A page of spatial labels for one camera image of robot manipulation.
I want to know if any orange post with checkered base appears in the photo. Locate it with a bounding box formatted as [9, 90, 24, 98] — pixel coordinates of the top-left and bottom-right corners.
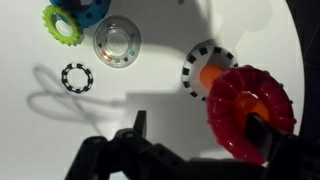
[180, 39, 271, 123]

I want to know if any lime green gear ring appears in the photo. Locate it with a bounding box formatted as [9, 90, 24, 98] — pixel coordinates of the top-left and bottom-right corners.
[42, 4, 84, 47]

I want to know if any blue polka dot ring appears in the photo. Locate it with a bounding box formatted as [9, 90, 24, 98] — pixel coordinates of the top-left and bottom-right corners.
[49, 0, 112, 29]

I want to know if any red ribbed ring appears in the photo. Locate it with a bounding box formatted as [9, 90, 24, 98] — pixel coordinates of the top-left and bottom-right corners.
[205, 64, 297, 166]

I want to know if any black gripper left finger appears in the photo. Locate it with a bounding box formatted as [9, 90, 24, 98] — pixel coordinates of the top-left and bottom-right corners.
[64, 110, 208, 180]

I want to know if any small black white checkered ring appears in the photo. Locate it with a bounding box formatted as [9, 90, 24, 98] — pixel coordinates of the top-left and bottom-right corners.
[60, 62, 94, 94]

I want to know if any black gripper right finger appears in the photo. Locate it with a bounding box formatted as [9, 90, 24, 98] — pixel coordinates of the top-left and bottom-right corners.
[245, 113, 320, 180]

